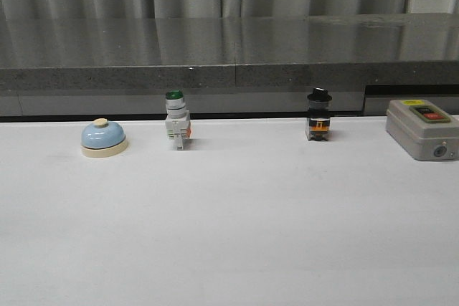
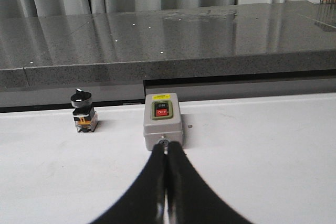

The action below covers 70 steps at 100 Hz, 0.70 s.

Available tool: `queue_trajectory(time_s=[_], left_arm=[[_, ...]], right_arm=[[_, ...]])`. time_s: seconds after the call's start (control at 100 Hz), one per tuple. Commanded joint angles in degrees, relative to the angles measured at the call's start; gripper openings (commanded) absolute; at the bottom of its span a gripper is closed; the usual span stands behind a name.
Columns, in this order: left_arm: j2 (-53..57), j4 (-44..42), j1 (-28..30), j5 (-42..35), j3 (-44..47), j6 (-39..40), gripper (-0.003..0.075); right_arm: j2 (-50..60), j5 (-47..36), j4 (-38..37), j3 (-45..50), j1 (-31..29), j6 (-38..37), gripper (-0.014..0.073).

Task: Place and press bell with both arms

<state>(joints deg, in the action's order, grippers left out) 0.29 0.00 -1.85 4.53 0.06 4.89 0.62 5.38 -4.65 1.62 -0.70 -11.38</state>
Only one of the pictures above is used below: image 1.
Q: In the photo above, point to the blue and cream call bell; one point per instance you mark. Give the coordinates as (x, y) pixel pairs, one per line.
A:
(102, 139)

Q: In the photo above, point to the grey stone counter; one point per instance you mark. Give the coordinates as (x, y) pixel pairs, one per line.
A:
(78, 69)

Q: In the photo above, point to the green push button switch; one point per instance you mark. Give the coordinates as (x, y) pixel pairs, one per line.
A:
(178, 123)

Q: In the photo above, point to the black rotary selector switch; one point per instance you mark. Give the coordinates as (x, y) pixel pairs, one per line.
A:
(319, 118)

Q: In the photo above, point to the grey power switch box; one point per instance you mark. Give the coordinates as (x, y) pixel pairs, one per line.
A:
(424, 130)

